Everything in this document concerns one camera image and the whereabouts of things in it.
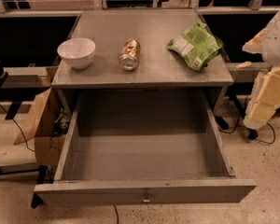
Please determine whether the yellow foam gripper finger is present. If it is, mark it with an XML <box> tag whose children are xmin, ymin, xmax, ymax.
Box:
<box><xmin>242</xmin><ymin>29</ymin><xmax>266</xmax><ymax>54</ymax></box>
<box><xmin>244</xmin><ymin>67</ymin><xmax>280</xmax><ymax>130</ymax></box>

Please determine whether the grey top drawer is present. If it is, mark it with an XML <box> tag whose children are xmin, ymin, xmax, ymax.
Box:
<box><xmin>35</xmin><ymin>89</ymin><xmax>256</xmax><ymax>206</ymax></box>

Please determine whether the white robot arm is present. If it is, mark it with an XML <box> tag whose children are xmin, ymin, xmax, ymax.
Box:
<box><xmin>243</xmin><ymin>10</ymin><xmax>280</xmax><ymax>130</ymax></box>

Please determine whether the brass drawer knob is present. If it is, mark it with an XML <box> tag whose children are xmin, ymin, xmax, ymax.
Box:
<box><xmin>142</xmin><ymin>195</ymin><xmax>151</xmax><ymax>204</ymax></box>

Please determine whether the yellow foam scrap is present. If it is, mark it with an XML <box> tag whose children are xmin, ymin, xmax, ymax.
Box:
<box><xmin>236</xmin><ymin>61</ymin><xmax>252</xmax><ymax>69</ymax></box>

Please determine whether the green chip bag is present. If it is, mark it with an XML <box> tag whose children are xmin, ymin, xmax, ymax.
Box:
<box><xmin>167</xmin><ymin>22</ymin><xmax>223</xmax><ymax>72</ymax></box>

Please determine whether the grey cabinet table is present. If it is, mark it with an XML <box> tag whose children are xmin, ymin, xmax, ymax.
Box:
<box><xmin>52</xmin><ymin>8</ymin><xmax>232</xmax><ymax>110</ymax></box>

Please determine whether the golden metal can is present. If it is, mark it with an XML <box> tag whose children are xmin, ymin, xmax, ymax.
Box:
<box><xmin>119</xmin><ymin>39</ymin><xmax>141</xmax><ymax>71</ymax></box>

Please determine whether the white ceramic bowl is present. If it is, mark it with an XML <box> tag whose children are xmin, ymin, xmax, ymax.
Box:
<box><xmin>57</xmin><ymin>37</ymin><xmax>96</xmax><ymax>69</ymax></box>

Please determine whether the brown cardboard box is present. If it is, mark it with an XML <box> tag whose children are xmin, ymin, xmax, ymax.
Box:
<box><xmin>14</xmin><ymin>89</ymin><xmax>65</xmax><ymax>165</ymax></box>

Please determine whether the black stand leg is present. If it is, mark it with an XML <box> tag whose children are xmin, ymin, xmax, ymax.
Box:
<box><xmin>30</xmin><ymin>164</ymin><xmax>49</xmax><ymax>209</ymax></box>

